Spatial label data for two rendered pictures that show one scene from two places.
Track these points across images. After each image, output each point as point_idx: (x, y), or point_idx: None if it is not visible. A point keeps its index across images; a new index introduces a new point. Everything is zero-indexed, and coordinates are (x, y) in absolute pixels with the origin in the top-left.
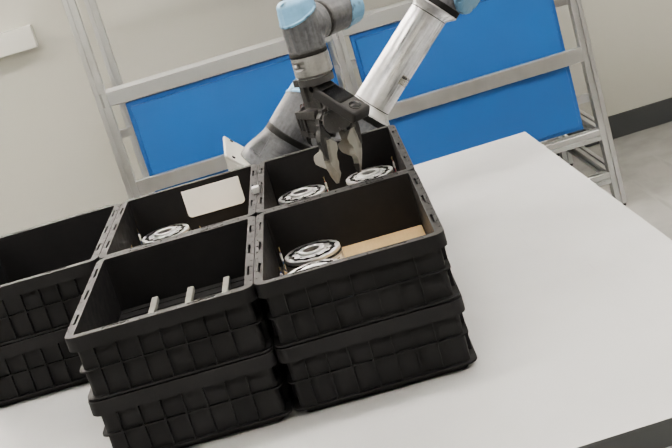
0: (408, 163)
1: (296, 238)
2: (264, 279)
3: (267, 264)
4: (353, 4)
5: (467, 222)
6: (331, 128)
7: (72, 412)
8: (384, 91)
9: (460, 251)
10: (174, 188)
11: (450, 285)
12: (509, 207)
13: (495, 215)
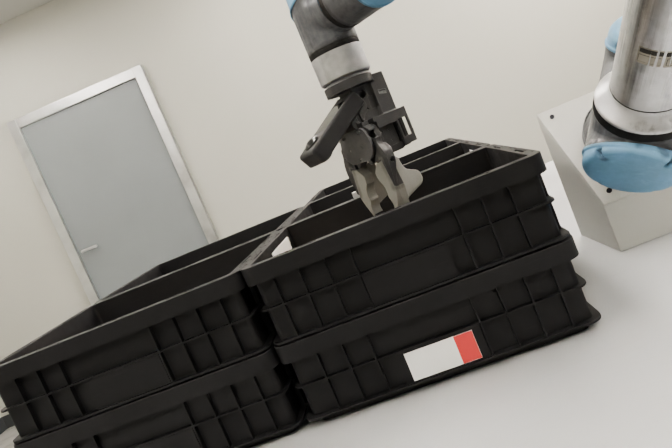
0: (271, 257)
1: None
2: (109, 303)
3: (169, 288)
4: None
5: (572, 386)
6: (351, 157)
7: None
8: (620, 73)
9: (422, 416)
10: (467, 144)
11: (16, 427)
12: (632, 430)
13: (587, 418)
